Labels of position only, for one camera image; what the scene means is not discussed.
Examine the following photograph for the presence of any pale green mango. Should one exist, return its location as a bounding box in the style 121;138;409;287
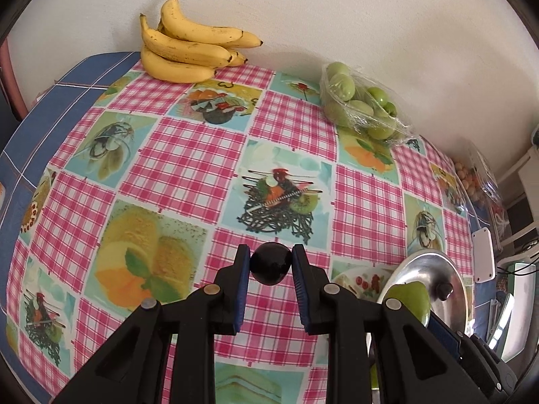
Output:
384;281;431;327

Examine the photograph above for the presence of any dark cherry back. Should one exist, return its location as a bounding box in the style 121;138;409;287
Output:
249;242;292;285

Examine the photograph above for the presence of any dark cherry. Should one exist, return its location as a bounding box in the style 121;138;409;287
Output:
436;282;454;302
249;242;292;285

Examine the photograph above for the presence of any dark cherry front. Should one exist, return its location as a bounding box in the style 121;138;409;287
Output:
436;282;454;302

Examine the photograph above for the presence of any plastic tray of green fruits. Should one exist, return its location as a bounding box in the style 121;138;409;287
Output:
320;61;416;146

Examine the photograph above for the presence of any silver metal bowl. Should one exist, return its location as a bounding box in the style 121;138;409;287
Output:
377;249;469;333

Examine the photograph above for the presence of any white rectangular box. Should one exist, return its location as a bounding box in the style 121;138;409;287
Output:
471;227;496;283

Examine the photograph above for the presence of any pink checkered tablecloth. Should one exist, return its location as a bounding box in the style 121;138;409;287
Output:
1;65;472;403

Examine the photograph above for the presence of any clear bag of longans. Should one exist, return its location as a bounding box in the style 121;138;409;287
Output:
453;140;509;233

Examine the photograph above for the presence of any white side table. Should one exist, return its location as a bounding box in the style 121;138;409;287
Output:
493;146;538;267

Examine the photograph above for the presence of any blue cloth under tablecloth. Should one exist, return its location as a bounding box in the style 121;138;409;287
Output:
0;51;143;404

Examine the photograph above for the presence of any yellow banana bunch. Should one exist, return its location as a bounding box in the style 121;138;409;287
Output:
139;0;263;84

